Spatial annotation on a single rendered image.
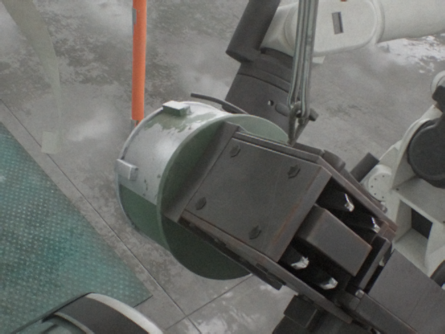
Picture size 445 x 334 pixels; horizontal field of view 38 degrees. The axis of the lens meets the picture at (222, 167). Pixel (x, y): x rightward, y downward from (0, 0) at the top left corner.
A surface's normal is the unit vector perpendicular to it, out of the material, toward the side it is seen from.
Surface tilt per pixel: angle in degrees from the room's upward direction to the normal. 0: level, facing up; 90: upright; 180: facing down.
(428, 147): 53
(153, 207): 78
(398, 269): 65
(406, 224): 90
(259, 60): 42
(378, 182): 60
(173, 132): 35
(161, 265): 0
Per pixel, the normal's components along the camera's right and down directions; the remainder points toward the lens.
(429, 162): -0.63, -0.11
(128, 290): 0.00, -0.74
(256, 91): -0.26, -0.15
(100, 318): -0.35, -0.91
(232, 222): -0.68, -0.52
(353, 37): 0.34, 0.12
